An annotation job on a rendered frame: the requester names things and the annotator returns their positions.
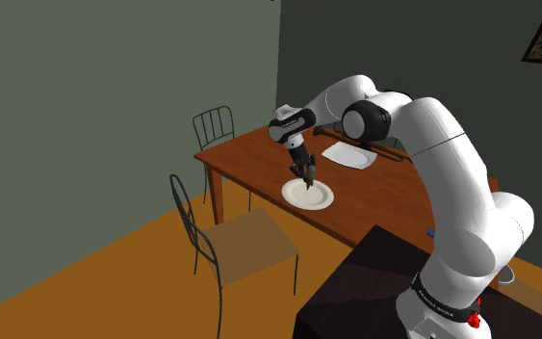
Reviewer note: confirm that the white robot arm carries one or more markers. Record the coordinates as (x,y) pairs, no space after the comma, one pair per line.
(453,155)

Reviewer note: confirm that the square white plate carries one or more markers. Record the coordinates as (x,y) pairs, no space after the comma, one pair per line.
(349,156)

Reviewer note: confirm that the grey bowl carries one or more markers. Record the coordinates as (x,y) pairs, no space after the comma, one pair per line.
(506,276)

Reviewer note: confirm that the dark robot stand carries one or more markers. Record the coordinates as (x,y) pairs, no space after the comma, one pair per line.
(359,286)

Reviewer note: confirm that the small blue object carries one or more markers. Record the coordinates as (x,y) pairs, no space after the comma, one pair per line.
(431,232)

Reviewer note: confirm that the olive green small object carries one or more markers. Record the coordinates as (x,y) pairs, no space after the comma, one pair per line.
(310,175)

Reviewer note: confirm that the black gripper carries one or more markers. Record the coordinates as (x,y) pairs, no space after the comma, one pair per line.
(298,155)

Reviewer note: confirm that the brown wooden table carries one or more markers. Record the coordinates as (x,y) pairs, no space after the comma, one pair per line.
(251,157)

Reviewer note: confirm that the round white plate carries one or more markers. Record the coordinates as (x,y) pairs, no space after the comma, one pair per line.
(315,199)

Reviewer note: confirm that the long dark brown stick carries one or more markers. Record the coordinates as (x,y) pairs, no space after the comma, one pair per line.
(331,135)

